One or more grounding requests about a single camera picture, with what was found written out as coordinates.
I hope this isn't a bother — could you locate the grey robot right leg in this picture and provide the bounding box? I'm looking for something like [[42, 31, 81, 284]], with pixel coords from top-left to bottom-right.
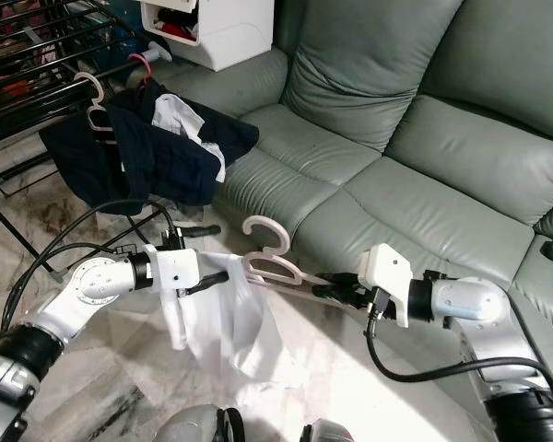
[[300, 419, 356, 442]]

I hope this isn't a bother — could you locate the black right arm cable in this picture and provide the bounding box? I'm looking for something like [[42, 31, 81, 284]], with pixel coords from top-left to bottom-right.
[[369, 308, 553, 384]]

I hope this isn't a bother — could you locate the navy blue garment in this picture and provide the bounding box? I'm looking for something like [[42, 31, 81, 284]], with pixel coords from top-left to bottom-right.
[[39, 103, 218, 217]]

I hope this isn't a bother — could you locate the deep pink plastic hanger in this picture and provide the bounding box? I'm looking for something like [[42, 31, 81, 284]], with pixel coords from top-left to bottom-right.
[[126, 52, 158, 88]]

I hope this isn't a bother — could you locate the grey robot left leg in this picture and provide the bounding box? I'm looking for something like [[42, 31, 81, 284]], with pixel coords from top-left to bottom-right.
[[157, 405, 245, 442]]

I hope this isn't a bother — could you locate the grey green leather sofa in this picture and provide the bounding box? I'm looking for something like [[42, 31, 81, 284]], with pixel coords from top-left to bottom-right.
[[157, 0, 553, 442]]

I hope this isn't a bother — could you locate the black metal drying rack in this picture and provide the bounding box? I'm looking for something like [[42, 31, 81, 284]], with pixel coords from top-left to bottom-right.
[[0, 0, 158, 277]]

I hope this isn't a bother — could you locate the white storage cabinet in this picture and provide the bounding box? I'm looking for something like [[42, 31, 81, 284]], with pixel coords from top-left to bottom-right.
[[140, 0, 276, 73]]

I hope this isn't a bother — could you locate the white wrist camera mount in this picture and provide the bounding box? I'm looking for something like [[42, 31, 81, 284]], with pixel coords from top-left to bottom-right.
[[155, 247, 204, 297], [358, 244, 414, 328]]

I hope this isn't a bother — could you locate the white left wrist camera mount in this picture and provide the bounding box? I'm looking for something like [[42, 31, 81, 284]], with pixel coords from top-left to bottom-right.
[[155, 247, 204, 297]]

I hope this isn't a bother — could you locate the grey robot leg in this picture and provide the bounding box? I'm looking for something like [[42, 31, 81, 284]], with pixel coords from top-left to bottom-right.
[[300, 419, 356, 442], [157, 405, 245, 442]]

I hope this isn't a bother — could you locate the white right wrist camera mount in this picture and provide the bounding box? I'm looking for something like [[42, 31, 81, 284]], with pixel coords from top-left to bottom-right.
[[358, 244, 414, 328]]

